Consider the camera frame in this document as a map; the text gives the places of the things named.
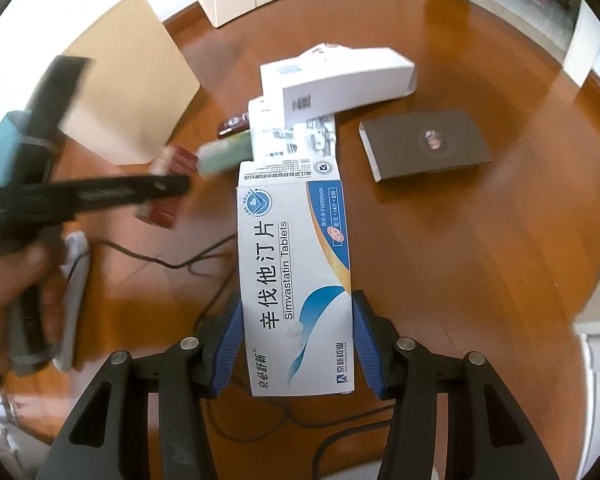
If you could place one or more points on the dark grey flat box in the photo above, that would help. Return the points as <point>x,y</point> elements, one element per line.
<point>425,142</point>

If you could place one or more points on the white printed medicine box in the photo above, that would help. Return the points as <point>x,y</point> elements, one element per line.
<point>280,142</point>

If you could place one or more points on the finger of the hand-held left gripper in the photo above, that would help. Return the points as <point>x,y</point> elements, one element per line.
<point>105,192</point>
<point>55,100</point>

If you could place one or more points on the person's left hand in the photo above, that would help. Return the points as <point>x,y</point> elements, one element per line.
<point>10,280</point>

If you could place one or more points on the green and white tube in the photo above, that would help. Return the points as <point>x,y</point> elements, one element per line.
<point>225,155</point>

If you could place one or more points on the dark red small packet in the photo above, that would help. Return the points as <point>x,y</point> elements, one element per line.
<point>234,124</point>

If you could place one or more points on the brown cardboard box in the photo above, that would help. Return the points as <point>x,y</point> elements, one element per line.
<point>130,75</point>

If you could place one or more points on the white and blue medicine box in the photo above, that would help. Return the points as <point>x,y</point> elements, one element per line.
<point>295,280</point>

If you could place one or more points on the white carton box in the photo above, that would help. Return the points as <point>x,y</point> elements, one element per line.
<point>340,82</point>

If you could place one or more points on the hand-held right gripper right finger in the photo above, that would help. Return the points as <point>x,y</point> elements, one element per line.
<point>366,345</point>

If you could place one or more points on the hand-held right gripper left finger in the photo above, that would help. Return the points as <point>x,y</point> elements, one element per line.
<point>228,341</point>

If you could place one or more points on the small red box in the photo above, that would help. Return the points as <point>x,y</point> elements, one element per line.
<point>177,160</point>

